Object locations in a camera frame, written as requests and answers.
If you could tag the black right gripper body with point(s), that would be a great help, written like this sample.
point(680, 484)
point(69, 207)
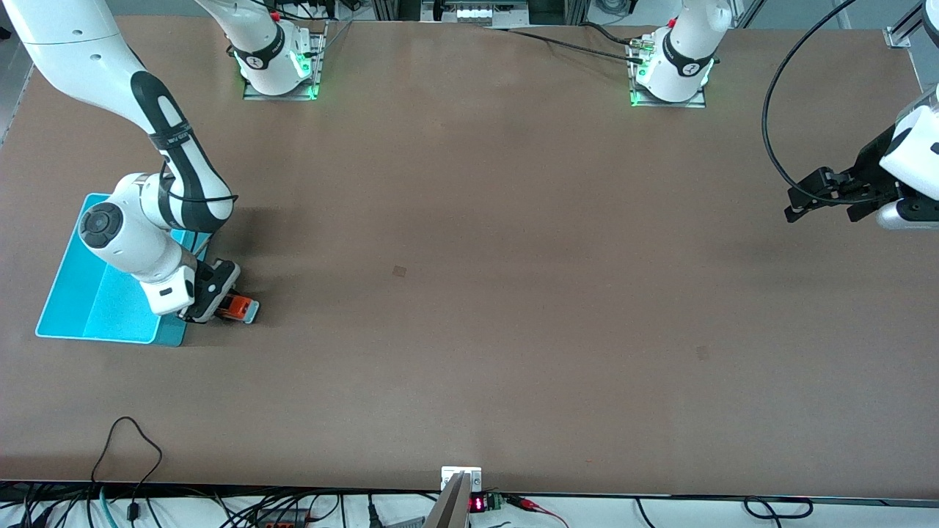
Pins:
point(213, 288)

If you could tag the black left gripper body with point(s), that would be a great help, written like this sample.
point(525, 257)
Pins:
point(871, 163)

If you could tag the orange toy bus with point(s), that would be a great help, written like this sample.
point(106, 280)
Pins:
point(242, 308)

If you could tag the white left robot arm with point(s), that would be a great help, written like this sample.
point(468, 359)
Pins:
point(678, 59)

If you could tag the blue plastic box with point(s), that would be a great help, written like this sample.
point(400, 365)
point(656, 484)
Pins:
point(95, 308)

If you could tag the red digit display module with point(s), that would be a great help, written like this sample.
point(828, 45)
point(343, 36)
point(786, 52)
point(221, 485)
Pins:
point(477, 504)

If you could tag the green terminal block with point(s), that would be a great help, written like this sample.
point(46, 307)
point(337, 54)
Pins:
point(495, 501)

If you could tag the dark equipment rack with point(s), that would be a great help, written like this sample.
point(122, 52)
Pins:
point(477, 11)

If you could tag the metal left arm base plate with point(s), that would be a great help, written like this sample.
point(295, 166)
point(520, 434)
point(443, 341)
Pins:
point(667, 104)

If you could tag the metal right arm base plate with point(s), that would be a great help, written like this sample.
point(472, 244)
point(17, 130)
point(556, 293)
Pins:
point(320, 51)

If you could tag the grey camera post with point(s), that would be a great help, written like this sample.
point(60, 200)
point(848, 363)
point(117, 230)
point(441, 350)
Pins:
point(451, 506)

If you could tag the white metal bracket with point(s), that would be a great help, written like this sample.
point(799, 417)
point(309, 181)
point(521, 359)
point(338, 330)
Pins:
point(475, 477)

